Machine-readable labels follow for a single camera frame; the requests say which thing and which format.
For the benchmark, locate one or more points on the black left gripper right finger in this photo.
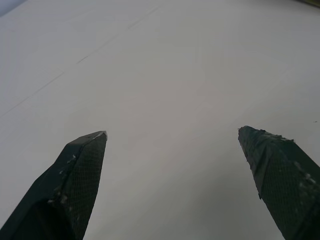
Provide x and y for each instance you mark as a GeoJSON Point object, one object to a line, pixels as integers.
{"type": "Point", "coordinates": [282, 180]}

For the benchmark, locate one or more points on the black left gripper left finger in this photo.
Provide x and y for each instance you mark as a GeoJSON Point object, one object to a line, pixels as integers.
{"type": "Point", "coordinates": [75, 190]}

